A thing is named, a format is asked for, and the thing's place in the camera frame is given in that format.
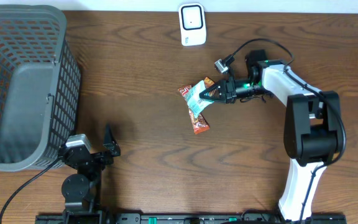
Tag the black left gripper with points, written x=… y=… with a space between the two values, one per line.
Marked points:
x=109 y=144

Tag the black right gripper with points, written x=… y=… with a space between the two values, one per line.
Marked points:
x=227 y=91

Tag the orange white snack packet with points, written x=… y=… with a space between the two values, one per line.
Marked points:
x=208 y=82

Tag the light blue wipes packet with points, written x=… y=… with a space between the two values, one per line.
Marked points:
x=193 y=100

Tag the orange Top candy bar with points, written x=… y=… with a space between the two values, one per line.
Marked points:
x=199 y=123

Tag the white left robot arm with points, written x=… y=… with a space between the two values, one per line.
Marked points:
x=82 y=190

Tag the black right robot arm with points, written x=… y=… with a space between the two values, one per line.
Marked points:
x=313 y=129

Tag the white barcode scanner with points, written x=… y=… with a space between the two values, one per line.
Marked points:
x=192 y=24

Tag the dark grey plastic basket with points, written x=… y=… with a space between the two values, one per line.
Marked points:
x=39 y=86

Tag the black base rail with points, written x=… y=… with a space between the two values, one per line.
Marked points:
x=136 y=218

